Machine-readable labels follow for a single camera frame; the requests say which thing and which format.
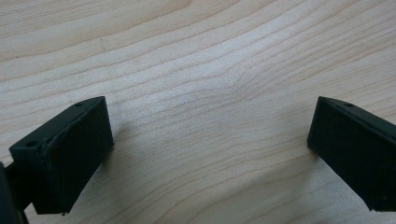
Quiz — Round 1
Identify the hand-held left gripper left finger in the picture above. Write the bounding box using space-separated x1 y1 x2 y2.
5 95 115 217

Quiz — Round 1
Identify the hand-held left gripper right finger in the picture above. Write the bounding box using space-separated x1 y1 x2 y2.
306 95 396 213

